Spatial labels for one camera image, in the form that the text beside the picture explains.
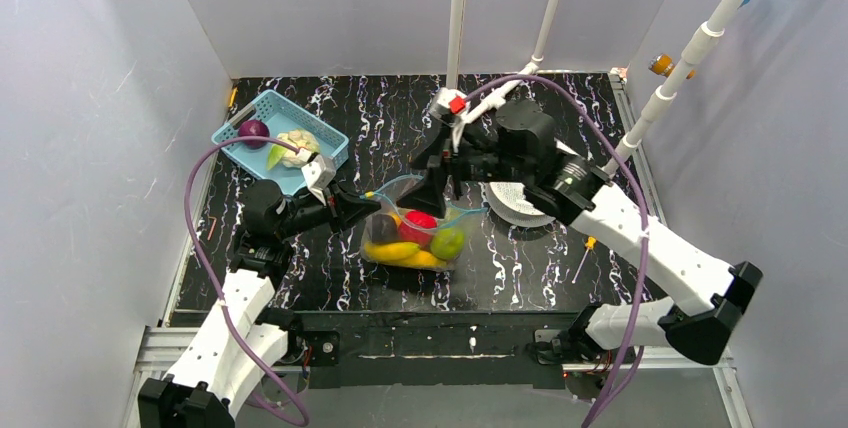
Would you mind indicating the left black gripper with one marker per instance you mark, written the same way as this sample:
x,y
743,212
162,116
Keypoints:
x,y
337,203

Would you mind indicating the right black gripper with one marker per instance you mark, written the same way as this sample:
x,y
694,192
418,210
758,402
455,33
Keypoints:
x,y
448,164

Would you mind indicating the red apple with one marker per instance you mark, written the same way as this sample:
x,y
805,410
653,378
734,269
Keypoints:
x,y
418,227

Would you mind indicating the clear zip top bag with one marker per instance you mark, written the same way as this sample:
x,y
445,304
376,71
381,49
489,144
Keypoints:
x,y
463,215

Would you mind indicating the yellow banana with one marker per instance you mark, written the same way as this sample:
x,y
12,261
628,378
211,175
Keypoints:
x,y
422,260
390,252

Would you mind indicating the green pepper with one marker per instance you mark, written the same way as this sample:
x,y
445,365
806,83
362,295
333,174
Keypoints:
x,y
447,243

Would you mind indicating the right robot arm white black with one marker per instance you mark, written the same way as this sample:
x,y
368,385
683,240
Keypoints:
x,y
704,297

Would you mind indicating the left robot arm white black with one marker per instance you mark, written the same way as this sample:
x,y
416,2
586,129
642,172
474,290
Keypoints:
x,y
238,292

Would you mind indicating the white cauliflower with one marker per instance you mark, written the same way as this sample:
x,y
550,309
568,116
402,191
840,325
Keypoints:
x,y
300,146

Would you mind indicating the blue plastic basket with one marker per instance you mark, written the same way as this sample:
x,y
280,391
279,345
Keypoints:
x,y
281,115

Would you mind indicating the dark purple onion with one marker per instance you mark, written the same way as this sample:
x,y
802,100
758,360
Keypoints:
x,y
254,128

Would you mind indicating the red allen key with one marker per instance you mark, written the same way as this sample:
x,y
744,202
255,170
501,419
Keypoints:
x,y
212,223

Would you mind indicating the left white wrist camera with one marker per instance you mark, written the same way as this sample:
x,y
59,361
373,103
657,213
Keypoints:
x,y
318,173

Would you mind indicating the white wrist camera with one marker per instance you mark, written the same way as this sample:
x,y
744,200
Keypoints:
x,y
318,173
446,105

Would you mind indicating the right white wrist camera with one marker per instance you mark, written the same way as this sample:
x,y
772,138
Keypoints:
x,y
446,105

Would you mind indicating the yellow pencil at wall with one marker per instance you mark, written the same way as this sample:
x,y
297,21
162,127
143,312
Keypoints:
x,y
232,97

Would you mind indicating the yellow handled screwdriver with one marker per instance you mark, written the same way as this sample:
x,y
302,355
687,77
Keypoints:
x,y
589,247

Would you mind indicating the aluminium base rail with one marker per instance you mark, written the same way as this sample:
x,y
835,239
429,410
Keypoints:
x,y
330,351

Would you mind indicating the orange knob on wall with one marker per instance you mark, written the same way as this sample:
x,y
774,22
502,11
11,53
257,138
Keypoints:
x,y
662,65

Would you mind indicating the white pvc pipe frame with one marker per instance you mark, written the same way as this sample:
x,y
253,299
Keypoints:
x,y
585,35

